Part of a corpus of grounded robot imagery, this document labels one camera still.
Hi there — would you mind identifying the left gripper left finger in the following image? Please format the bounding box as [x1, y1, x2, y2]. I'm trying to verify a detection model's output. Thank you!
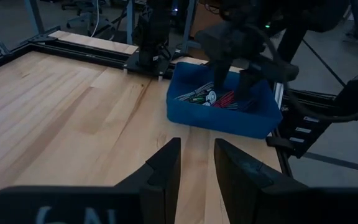
[0, 138, 182, 224]

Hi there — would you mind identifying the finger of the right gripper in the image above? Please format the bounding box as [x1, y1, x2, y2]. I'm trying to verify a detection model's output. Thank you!
[236, 61, 300, 99]
[213, 60, 233, 91]

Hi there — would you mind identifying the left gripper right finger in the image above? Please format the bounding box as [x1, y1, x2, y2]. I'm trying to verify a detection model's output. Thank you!
[214, 138, 358, 224]

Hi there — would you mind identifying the pink braided USB-C cable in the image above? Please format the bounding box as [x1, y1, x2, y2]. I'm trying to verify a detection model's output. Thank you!
[213, 90, 236, 110]

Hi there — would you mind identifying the white USB-C cable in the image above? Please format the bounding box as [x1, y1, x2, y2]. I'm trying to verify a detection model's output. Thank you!
[202, 90, 218, 107]

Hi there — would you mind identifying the grey braided USB-C cable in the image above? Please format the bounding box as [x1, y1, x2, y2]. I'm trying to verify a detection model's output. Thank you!
[175, 82, 214, 101]

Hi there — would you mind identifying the green braided USB-C cable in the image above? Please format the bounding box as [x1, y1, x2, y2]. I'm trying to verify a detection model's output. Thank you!
[187, 96, 207, 105]

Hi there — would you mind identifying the blue plastic bin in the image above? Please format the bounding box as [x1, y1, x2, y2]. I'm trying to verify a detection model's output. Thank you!
[165, 61, 283, 140]

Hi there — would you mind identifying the grey metal stand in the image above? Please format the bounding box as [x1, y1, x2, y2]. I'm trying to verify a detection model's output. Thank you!
[22, 0, 45, 35]

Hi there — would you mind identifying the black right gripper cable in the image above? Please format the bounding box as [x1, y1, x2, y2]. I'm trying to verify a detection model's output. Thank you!
[253, 23, 358, 124]

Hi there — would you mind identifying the white floor cable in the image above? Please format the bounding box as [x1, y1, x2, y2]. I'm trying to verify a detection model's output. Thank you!
[90, 0, 101, 38]

